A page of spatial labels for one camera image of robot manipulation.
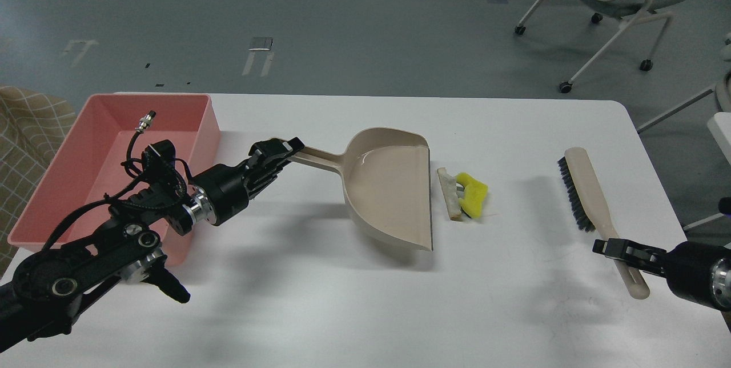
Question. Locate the beige hand brush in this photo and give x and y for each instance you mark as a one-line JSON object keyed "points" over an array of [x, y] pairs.
{"points": [[591, 212]]}

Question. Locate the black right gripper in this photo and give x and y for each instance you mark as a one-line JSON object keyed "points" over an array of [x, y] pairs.
{"points": [[694, 271]]}

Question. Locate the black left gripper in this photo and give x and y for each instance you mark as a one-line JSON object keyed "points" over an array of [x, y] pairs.
{"points": [[229, 189]]}

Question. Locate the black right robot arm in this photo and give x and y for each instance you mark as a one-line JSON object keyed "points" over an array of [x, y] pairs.
{"points": [[695, 272]]}

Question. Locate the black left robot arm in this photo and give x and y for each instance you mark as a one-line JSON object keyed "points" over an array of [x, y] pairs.
{"points": [[111, 240]]}

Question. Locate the beige plastic dustpan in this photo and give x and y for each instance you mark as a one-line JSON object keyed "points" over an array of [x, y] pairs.
{"points": [[386, 182]]}

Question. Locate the beige checkered cloth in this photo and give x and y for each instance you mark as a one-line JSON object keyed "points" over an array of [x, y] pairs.
{"points": [[33, 127]]}

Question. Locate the yellow sponge scrap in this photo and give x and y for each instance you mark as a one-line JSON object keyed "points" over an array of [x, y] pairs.
{"points": [[475, 193]]}

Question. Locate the pink plastic bin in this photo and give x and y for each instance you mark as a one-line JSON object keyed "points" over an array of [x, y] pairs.
{"points": [[88, 163]]}

